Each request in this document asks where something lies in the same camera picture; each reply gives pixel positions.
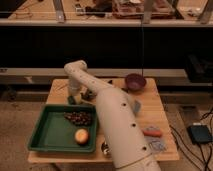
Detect orange carrot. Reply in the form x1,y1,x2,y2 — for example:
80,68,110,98
142,130,163,137

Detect blue plastic cup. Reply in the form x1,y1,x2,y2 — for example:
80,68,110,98
133,100,141,115

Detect small metal cup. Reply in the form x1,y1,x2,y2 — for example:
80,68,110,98
101,141,110,156

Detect wooden spoon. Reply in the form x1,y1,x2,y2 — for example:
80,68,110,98
55,83,68,91

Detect black floor cables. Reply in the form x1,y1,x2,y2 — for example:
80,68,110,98
169,112,213,171

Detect green plastic tray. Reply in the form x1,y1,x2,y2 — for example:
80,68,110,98
28,105,98,153

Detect green sponge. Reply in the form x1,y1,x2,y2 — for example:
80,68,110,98
67,96,76,104

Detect black foot pedal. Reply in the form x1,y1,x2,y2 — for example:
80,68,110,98
187,125,212,144

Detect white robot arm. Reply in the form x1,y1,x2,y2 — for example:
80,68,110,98
64,60,161,171

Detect bunch of dark grapes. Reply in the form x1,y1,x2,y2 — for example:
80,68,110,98
64,112,92,126

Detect purple bowl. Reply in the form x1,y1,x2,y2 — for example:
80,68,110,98
125,73,146,91

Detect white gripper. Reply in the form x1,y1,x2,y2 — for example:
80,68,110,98
68,79,82,104

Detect small dark toy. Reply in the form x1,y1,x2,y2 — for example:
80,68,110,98
82,89,96,100

